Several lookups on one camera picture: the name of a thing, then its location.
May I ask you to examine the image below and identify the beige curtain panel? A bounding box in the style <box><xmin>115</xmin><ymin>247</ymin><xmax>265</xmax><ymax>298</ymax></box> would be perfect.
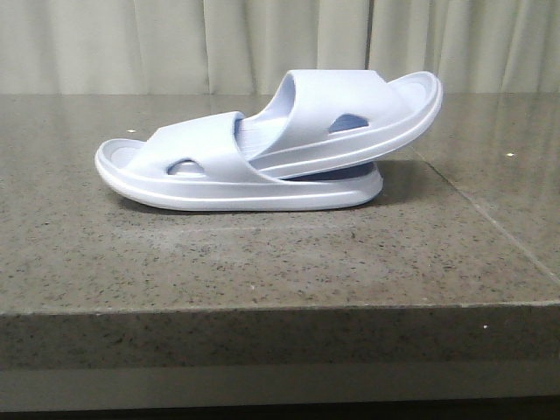
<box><xmin>1</xmin><ymin>1</ymin><xmax>372</xmax><ymax>95</ymax></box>
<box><xmin>367</xmin><ymin>1</ymin><xmax>559</xmax><ymax>93</ymax></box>

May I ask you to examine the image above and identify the beige curtain right panel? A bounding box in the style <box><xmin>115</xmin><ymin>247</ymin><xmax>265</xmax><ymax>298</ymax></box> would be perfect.
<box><xmin>367</xmin><ymin>1</ymin><xmax>559</xmax><ymax>93</ymax></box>

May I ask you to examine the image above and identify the beige curtain left panel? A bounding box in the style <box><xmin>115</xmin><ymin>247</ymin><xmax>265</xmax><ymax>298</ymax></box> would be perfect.
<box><xmin>1</xmin><ymin>1</ymin><xmax>372</xmax><ymax>95</ymax></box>

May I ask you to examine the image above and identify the light blue slipper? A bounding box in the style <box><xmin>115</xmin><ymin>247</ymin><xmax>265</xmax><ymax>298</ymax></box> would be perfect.
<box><xmin>235</xmin><ymin>70</ymin><xmax>443</xmax><ymax>179</ymax></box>
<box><xmin>94</xmin><ymin>111</ymin><xmax>383</xmax><ymax>211</ymax></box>

